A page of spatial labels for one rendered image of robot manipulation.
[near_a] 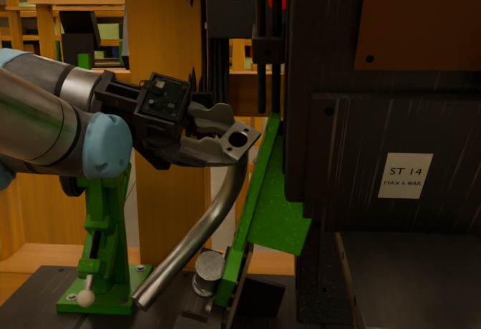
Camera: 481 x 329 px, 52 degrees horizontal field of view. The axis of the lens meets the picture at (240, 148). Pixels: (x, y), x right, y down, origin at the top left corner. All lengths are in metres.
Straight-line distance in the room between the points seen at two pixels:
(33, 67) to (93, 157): 0.20
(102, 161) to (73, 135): 0.04
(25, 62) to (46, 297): 0.45
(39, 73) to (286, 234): 0.38
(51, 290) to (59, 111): 0.53
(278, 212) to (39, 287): 0.56
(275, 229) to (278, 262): 0.48
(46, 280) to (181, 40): 0.52
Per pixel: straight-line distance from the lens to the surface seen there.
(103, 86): 0.66
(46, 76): 0.70
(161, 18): 0.94
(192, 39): 0.93
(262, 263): 1.07
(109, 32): 7.67
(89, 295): 0.85
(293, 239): 0.61
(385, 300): 0.49
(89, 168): 0.56
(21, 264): 1.16
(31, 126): 0.50
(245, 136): 0.68
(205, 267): 0.62
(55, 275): 1.05
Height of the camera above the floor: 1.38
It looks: 14 degrees down
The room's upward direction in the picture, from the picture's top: straight up
